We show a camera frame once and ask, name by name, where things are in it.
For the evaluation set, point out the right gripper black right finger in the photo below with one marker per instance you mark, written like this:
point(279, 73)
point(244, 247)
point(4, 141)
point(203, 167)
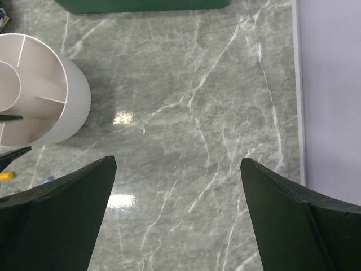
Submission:
point(297, 228)

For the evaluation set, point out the white round pen holder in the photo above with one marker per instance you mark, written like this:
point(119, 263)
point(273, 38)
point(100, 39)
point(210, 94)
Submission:
point(47, 89)

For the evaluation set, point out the folded green t-shirt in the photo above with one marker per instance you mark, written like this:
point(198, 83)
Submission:
point(4, 18)

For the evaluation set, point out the white pen blue cap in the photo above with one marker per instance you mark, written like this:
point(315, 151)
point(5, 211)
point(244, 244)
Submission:
point(48, 179)

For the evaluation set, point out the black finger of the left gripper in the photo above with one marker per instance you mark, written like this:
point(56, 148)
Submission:
point(7, 158)
point(7, 117)

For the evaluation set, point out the green compartment tray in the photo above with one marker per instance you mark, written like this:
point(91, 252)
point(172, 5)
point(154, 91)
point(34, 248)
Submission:
point(115, 6)

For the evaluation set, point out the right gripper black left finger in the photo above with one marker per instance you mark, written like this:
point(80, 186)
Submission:
point(54, 226)

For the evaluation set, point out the white pen yellow cap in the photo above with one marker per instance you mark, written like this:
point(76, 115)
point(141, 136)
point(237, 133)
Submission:
point(6, 176)

